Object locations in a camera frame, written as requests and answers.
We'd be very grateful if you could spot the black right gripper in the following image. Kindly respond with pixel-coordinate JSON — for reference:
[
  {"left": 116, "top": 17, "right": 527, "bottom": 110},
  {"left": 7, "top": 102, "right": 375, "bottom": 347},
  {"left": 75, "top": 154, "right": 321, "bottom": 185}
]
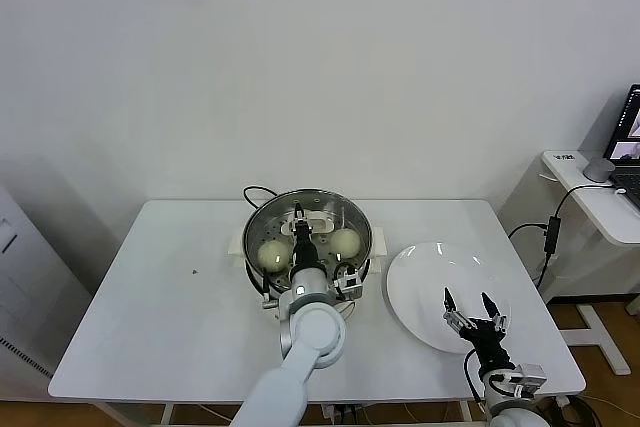
[{"left": 441, "top": 287, "right": 514, "bottom": 376}]

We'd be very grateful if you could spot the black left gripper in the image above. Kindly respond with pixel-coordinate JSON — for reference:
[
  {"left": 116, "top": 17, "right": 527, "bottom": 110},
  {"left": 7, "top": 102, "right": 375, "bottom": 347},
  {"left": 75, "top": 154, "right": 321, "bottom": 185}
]
[{"left": 291, "top": 202, "right": 321, "bottom": 273}]

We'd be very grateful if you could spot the round glass pot lid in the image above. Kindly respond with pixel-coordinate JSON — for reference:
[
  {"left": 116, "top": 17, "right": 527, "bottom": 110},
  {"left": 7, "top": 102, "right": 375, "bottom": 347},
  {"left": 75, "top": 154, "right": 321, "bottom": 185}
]
[{"left": 243, "top": 190, "right": 374, "bottom": 298}]

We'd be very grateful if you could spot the white steamed baozi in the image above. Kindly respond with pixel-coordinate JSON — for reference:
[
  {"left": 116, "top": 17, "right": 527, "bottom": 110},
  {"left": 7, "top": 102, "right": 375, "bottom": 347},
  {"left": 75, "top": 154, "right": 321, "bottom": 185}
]
[
  {"left": 257, "top": 240, "right": 291, "bottom": 272},
  {"left": 328, "top": 229, "right": 361, "bottom": 259}
]

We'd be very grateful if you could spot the stainless steel steamer basket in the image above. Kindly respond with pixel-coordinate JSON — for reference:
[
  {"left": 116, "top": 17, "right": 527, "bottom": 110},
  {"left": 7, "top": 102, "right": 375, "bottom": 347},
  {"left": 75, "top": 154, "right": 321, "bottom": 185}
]
[{"left": 228, "top": 189, "right": 390, "bottom": 298}]

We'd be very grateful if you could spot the round white plate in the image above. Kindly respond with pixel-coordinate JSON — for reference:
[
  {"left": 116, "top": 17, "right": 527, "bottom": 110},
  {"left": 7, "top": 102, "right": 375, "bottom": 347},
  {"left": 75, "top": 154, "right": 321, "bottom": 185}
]
[{"left": 383, "top": 241, "right": 512, "bottom": 354}]

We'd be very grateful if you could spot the white electric cooking pot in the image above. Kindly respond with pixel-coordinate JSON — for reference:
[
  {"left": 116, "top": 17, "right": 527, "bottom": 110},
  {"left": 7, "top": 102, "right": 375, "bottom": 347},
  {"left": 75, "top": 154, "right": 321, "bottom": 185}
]
[{"left": 233, "top": 252, "right": 385, "bottom": 321}]

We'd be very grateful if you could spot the black usb hub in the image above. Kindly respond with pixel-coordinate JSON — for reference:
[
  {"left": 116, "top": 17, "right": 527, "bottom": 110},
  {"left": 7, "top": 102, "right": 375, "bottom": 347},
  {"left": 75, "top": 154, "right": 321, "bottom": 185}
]
[{"left": 545, "top": 216, "right": 561, "bottom": 256}]

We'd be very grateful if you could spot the white side desk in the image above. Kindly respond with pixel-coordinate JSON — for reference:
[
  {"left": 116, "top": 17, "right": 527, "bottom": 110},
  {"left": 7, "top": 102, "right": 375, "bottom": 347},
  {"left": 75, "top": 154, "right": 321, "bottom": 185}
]
[{"left": 499, "top": 150, "right": 640, "bottom": 378}]

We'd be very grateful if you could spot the open dark laptop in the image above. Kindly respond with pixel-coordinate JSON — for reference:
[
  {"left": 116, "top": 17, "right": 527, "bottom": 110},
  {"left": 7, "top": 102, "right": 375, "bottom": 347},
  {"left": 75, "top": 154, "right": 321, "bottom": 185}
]
[{"left": 603, "top": 85, "right": 640, "bottom": 208}]

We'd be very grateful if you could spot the white floor cabinet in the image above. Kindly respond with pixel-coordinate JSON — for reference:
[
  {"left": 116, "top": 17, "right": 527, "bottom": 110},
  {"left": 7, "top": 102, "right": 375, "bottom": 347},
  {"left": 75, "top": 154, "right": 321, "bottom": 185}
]
[{"left": 0, "top": 181, "right": 94, "bottom": 388}]

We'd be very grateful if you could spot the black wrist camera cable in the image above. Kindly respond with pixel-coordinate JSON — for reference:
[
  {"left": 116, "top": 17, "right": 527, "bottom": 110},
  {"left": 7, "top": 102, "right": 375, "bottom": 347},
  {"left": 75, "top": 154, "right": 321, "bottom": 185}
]
[{"left": 462, "top": 349, "right": 489, "bottom": 401}]

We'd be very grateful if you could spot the black pot power cable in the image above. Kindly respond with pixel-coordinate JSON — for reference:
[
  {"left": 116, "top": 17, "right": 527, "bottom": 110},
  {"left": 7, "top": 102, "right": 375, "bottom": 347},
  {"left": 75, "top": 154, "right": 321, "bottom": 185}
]
[{"left": 243, "top": 186, "right": 281, "bottom": 211}]

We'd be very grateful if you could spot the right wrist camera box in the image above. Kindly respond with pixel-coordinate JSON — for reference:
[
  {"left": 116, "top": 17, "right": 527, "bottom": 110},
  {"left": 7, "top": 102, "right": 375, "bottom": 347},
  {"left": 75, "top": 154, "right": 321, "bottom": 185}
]
[{"left": 508, "top": 362, "right": 546, "bottom": 392}]

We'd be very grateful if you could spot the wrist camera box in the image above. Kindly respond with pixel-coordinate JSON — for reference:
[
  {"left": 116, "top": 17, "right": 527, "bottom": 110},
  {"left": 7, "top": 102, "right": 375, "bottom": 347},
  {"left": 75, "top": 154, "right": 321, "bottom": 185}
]
[
  {"left": 508, "top": 362, "right": 546, "bottom": 392},
  {"left": 333, "top": 266, "right": 364, "bottom": 301}
]

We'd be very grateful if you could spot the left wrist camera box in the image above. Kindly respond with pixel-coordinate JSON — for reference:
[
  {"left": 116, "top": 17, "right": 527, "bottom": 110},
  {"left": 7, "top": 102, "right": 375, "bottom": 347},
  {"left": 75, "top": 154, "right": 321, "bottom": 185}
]
[{"left": 333, "top": 266, "right": 364, "bottom": 301}]

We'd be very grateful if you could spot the black hub cable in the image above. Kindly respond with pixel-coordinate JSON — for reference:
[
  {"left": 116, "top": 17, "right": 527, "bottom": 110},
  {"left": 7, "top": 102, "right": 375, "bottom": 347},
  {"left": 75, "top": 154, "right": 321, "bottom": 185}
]
[
  {"left": 552, "top": 184, "right": 626, "bottom": 221},
  {"left": 508, "top": 223, "right": 549, "bottom": 241},
  {"left": 536, "top": 252, "right": 555, "bottom": 289}
]

